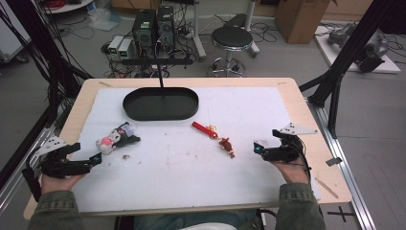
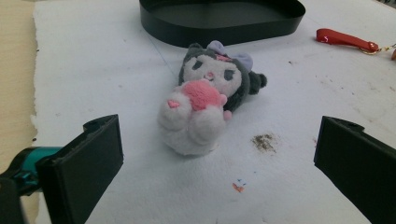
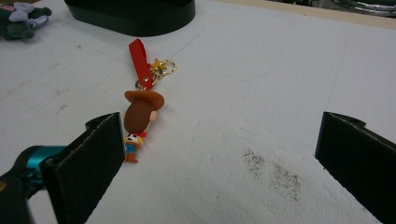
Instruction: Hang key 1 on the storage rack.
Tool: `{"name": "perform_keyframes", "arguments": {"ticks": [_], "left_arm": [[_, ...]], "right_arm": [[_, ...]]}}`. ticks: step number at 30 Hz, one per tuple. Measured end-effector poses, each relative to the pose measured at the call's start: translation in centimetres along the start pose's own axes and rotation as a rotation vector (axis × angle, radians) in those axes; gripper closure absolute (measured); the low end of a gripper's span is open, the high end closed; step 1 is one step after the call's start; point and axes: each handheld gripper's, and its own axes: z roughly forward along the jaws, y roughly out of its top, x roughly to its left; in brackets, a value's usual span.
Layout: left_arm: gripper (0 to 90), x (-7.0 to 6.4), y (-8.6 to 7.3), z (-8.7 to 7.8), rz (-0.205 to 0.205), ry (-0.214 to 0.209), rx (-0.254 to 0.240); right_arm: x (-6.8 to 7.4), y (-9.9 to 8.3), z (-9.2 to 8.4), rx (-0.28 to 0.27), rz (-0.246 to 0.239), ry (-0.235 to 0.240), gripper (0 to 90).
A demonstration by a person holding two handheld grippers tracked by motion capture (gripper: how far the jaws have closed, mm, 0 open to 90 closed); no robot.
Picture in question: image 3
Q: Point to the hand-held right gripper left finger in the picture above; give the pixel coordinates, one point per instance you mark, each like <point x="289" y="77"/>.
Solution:
<point x="84" y="168"/>

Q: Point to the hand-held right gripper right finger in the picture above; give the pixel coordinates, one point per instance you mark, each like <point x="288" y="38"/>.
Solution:
<point x="358" y="161"/>

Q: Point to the dark green plush toy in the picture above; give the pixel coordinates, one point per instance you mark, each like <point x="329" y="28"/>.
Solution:
<point x="18" y="29"/>

